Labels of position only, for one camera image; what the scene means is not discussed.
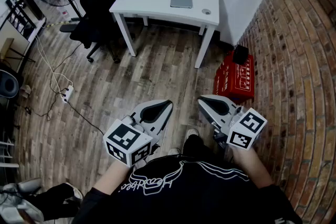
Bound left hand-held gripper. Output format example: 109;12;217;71
103;99;174;168

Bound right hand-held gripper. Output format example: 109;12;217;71
197;94;268;151

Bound person's right forearm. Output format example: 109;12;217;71
232;148;274;189

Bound person's left forearm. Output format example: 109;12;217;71
93;159;133;195

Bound red box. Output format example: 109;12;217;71
212;50;255;104

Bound person's black trousers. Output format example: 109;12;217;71
182;135;229;163

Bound small black box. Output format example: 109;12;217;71
232;44;249;64

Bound white power strip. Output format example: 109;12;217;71
60;84;75;103

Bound person's black shirt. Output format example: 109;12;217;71
73;155;304;224

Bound white desk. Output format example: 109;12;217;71
109;0;220;69

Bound black office chair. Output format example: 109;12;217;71
59;0;121;64

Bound black round bin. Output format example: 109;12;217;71
0;69;20;99

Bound white metal rack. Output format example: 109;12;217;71
0;136;20;168

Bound grey fabric bag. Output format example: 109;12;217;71
0;178;45;224

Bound black metal shelf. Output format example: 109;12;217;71
0;0;47;42

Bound black cable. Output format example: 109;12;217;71
49;41;83;95
65;99;106;137
15;94;57;121

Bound white cable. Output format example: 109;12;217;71
34;34;73;89

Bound yellow black striped cable cover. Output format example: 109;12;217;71
45;21;79;29

